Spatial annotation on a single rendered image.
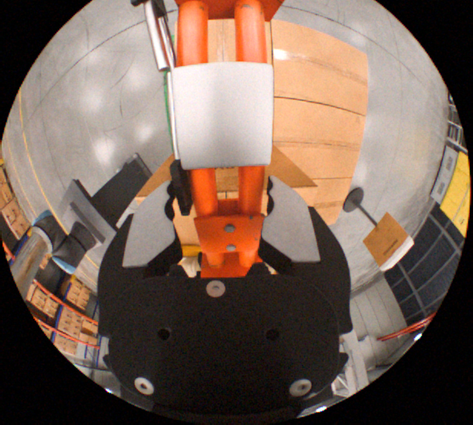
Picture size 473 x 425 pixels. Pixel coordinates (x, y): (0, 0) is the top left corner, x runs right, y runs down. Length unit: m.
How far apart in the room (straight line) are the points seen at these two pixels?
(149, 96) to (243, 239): 1.27
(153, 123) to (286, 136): 1.00
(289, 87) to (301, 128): 0.19
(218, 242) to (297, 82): 0.69
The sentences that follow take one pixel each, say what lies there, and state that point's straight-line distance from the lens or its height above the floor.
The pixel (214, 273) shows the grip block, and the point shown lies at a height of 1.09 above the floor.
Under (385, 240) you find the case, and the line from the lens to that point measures 1.69.
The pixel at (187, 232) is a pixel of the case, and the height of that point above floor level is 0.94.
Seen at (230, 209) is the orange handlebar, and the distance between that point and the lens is 0.16.
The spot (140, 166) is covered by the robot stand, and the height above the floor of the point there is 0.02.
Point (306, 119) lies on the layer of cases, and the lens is 0.75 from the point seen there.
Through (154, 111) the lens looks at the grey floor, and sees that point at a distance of 1.30.
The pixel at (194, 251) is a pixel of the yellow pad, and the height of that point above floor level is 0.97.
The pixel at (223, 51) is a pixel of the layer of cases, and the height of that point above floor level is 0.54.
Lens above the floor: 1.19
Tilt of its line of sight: 58 degrees down
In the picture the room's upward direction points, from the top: 173 degrees clockwise
